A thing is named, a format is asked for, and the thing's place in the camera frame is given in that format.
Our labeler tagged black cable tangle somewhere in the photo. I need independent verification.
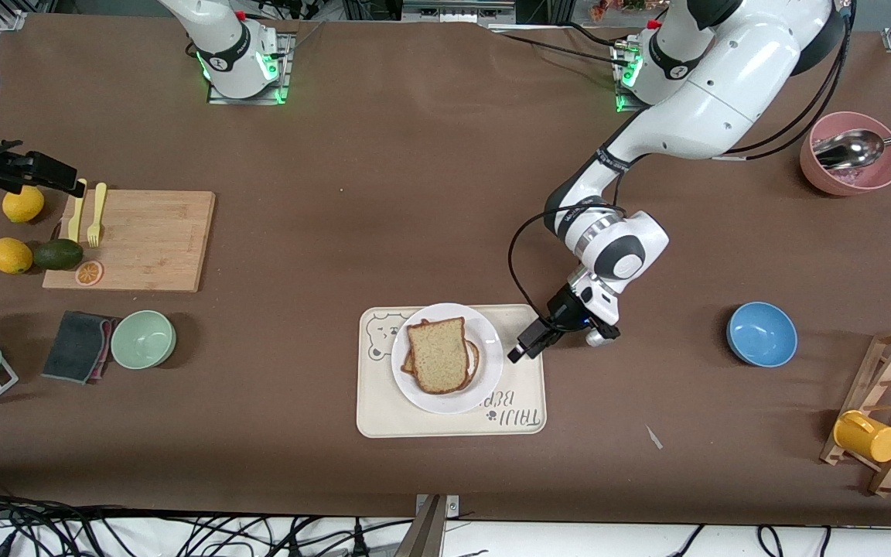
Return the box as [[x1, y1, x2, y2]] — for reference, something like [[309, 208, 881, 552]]
[[0, 476, 415, 557]]

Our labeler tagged wooden cutting board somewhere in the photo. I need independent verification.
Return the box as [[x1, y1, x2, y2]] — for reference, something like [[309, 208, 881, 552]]
[[42, 190, 217, 293]]

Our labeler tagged yellow lemon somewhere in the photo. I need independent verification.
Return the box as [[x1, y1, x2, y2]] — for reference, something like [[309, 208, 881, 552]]
[[2, 186, 46, 224], [0, 237, 34, 275]]

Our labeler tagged black base cable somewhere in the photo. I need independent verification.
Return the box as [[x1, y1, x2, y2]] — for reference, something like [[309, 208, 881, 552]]
[[562, 20, 632, 49], [484, 23, 632, 64]]

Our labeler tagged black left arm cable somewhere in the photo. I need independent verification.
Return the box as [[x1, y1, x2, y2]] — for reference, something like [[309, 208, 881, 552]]
[[507, 0, 856, 326]]

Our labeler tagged black equipment rack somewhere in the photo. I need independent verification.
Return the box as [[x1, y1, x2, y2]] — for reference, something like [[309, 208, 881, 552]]
[[341, 0, 570, 24]]

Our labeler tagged metal spoon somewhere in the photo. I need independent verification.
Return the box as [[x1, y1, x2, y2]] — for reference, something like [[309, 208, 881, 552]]
[[811, 126, 891, 171]]

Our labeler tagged brown crusted bread slice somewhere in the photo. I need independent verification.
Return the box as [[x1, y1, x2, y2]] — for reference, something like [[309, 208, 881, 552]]
[[401, 339, 482, 391]]

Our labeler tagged yellow plastic knife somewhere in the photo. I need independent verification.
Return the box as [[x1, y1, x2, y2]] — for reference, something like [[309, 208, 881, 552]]
[[68, 179, 88, 243]]

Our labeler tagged wooden peg drying rack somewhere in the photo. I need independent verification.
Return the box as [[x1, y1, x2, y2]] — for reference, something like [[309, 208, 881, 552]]
[[820, 326, 891, 497]]

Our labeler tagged blue bowl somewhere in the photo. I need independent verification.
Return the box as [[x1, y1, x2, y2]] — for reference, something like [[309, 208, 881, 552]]
[[726, 301, 799, 367]]

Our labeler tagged grey metal camera mount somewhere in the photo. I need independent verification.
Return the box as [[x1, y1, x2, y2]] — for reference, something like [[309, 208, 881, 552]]
[[391, 494, 462, 557]]

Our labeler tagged white round plate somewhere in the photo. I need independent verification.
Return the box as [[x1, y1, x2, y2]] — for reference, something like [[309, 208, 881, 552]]
[[391, 302, 505, 415]]

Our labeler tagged yellow plastic fork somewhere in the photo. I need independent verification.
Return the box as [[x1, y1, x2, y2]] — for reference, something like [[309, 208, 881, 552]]
[[87, 183, 108, 248]]

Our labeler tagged grey pink cleaning cloth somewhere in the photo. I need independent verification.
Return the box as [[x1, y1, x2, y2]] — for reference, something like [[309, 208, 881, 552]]
[[41, 310, 121, 384]]

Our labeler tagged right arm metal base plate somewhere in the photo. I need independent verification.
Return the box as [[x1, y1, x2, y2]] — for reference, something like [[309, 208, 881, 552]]
[[206, 31, 297, 105]]

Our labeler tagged yellow plastic mug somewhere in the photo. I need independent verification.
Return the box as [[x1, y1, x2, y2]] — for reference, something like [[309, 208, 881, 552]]
[[833, 410, 891, 463]]

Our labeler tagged light wholegrain bread slice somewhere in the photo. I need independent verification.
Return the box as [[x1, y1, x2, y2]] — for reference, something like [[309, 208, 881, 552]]
[[406, 316, 469, 395]]

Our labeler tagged dark green avocado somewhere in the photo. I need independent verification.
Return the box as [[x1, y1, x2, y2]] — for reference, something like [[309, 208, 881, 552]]
[[32, 239, 84, 272]]

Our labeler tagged pale green bowl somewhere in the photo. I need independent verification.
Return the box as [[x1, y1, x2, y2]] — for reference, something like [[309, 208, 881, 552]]
[[110, 309, 177, 370]]

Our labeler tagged cream bear print tray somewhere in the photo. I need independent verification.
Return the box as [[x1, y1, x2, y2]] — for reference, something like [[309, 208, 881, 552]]
[[356, 304, 548, 439]]

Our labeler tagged pink bowl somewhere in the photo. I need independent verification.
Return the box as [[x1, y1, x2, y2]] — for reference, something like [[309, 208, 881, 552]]
[[799, 111, 891, 196]]

